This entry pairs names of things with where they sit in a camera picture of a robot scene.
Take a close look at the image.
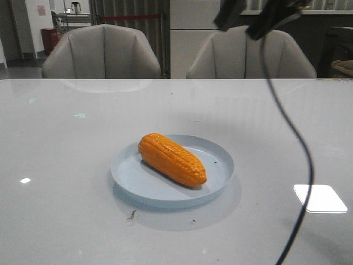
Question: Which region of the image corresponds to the orange plastic corn cob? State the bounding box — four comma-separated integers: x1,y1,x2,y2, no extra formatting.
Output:
138,132,207,187

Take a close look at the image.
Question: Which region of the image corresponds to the dark counter with white top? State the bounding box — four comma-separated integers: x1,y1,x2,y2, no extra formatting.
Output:
220,10,353,78

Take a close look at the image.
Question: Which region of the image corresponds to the red bin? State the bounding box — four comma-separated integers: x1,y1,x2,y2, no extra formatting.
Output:
41,28,58,55

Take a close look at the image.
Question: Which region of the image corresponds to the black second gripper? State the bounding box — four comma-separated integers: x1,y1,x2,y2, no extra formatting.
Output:
213,0,311,40

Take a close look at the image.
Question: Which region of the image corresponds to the beige cushion at right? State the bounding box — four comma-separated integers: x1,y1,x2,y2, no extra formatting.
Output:
331,60,353,78

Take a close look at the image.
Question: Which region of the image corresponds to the white cabinet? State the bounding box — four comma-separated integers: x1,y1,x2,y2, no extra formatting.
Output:
170,1,221,79

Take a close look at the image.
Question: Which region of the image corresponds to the light blue round plate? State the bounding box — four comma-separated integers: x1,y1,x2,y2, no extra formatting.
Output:
111,132,235,209

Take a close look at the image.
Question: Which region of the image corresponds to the grey left armchair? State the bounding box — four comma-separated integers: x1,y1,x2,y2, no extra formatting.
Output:
41,24,161,79

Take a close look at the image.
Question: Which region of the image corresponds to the black cable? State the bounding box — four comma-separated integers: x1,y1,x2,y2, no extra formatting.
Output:
260,34,315,265

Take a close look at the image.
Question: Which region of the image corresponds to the grey right armchair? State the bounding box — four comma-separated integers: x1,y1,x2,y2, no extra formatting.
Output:
186,26,317,79

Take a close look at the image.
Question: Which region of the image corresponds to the grey armchair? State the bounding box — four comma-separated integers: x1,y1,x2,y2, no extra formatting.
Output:
41,24,161,79
186,26,317,79

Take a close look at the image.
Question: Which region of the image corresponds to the red barrier belt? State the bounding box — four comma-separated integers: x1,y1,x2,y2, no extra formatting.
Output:
100,14,161,21

